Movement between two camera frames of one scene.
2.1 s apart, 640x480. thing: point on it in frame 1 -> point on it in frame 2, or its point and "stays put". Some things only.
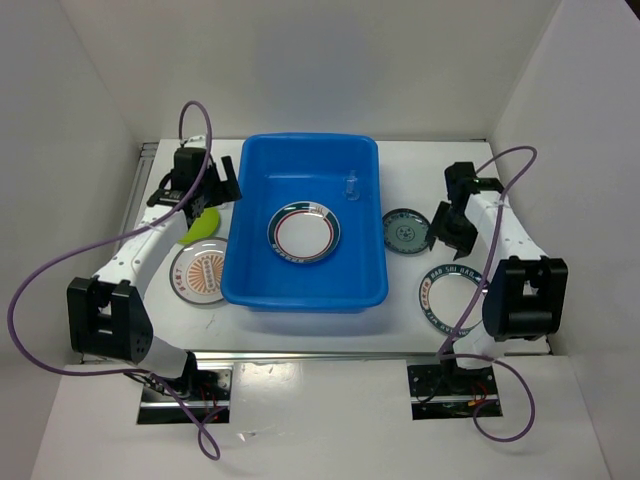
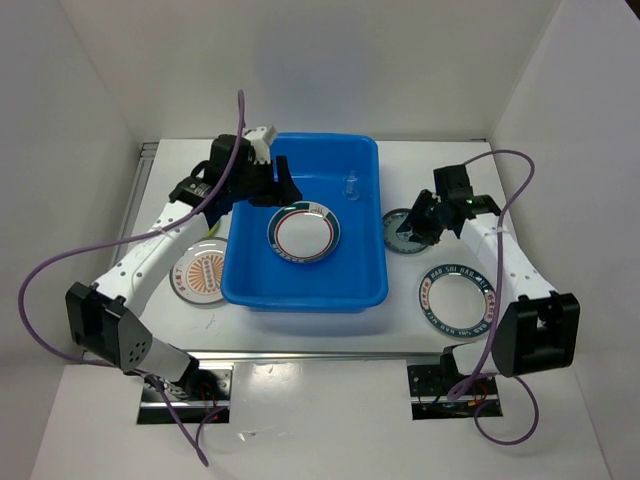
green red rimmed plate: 303,232 stays put
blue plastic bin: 342,172 stays put
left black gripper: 226,191 -> 278,193
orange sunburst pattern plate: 195,270 stays put
